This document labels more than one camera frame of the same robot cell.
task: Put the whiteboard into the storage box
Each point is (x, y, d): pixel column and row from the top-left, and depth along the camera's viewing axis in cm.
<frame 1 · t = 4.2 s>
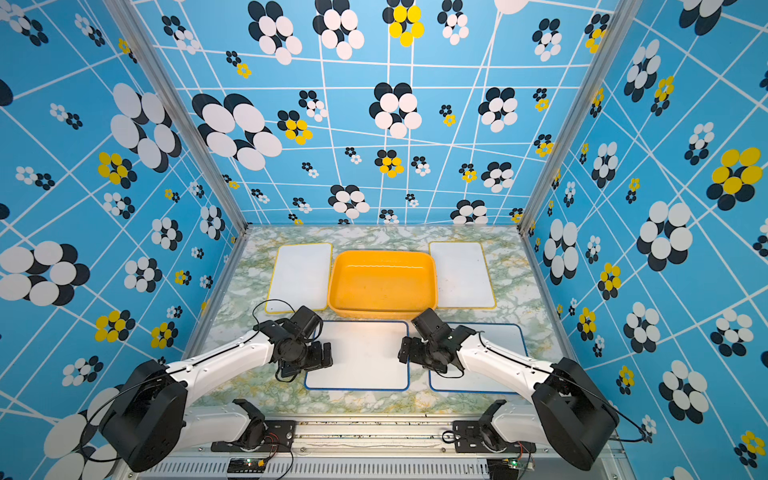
left hand: (325, 363, 85), fingers open
right hand: (412, 357, 84), fingers open
yellow plastic storage box: (382, 284, 104), on the table
yellow framed whiteboard far left: (301, 276, 113), on the table
yellow framed whiteboard far right: (463, 280, 105), on the table
blue framed whiteboard near left: (365, 357, 89), on the table
blue framed whiteboard near right: (460, 381, 69), point 16 cm above the table

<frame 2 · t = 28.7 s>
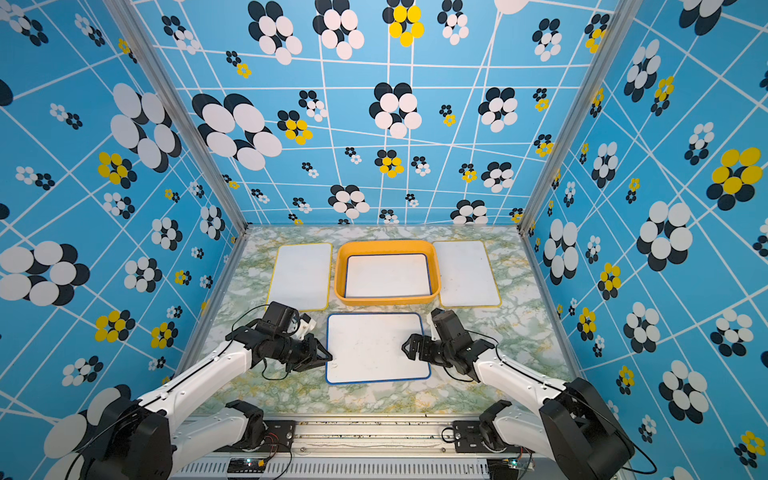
left hand: (333, 356, 80), fingers open
right hand: (417, 350, 86), fingers open
blue framed whiteboard near left: (382, 275, 108), on the table
blue framed whiteboard near right: (367, 347, 86), point 4 cm above the table
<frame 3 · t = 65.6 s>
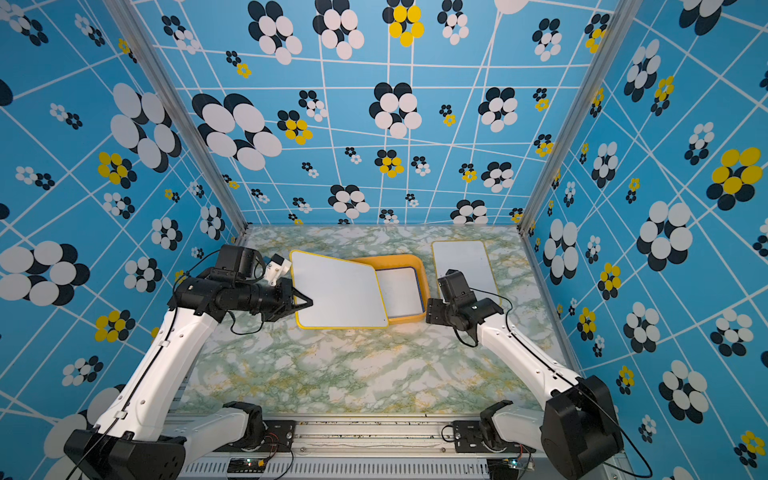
left hand: (314, 298, 70), fingers closed
right hand: (441, 309, 85), fingers open
yellow plastic storage box: (393, 261, 105), point 6 cm above the table
yellow framed whiteboard far left: (345, 295, 92), point 9 cm above the table
blue framed whiteboard near right: (401, 291, 101), point 2 cm above the table
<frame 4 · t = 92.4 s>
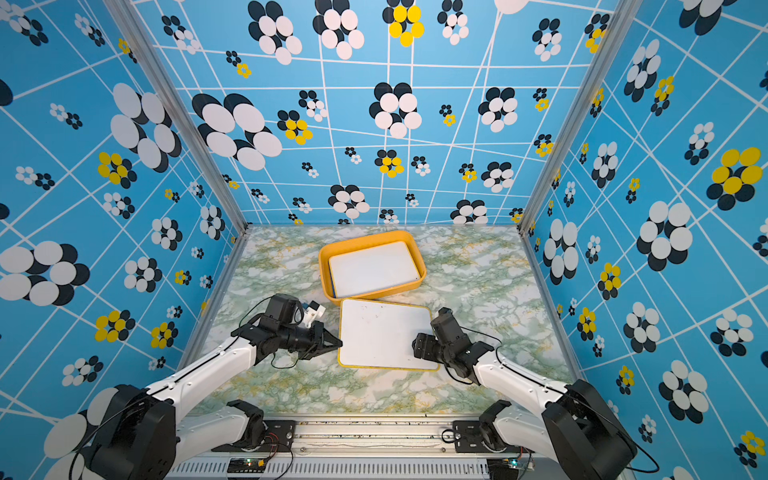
left hand: (345, 342, 79), fingers closed
right hand: (424, 346, 87), fingers open
yellow plastic storage box: (366, 242, 114), point 3 cm above the table
yellow framed whiteboard far left: (372, 268, 108), on the table
yellow framed whiteboard far right: (381, 334, 88), point 5 cm above the table
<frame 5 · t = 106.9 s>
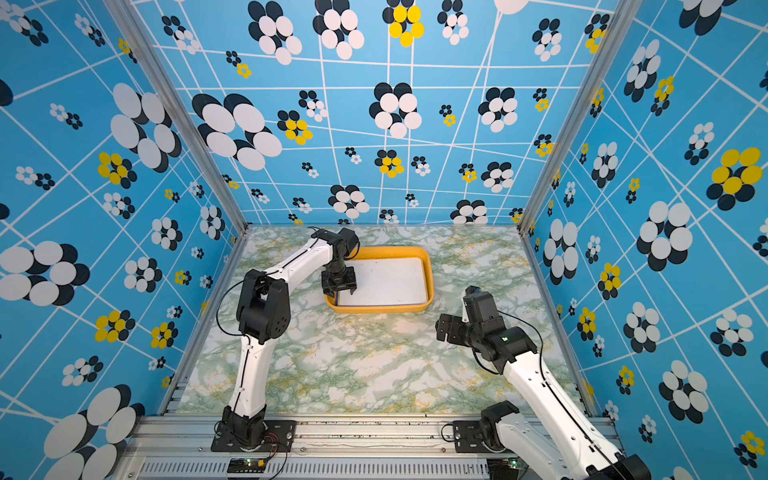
left hand: (350, 290, 97), fingers open
right hand: (454, 325, 80), fingers open
yellow framed whiteboard far right: (385, 281, 104), point 2 cm above the table
